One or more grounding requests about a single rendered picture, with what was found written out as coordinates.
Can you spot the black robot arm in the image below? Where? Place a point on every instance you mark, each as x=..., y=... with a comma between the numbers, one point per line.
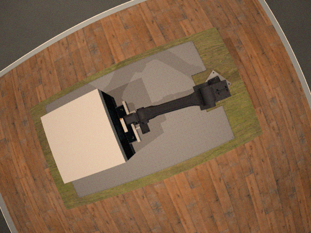
x=205, y=95

